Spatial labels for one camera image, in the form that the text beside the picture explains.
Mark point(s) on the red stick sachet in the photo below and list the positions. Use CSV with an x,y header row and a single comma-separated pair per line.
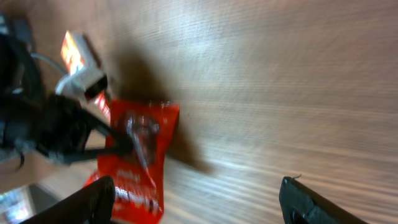
x,y
102,101

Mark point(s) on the red candy bag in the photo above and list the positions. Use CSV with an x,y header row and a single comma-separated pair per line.
x,y
139,176

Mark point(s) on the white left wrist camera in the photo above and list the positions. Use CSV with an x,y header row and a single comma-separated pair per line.
x,y
85,84

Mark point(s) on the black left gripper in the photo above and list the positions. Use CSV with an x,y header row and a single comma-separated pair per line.
x,y
64,127

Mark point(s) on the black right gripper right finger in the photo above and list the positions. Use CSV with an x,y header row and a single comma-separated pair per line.
x,y
302,205

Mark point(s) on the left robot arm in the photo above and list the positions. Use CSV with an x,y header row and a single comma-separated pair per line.
x,y
20,81

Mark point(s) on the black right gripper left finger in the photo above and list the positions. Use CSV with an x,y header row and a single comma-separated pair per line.
x,y
92,204

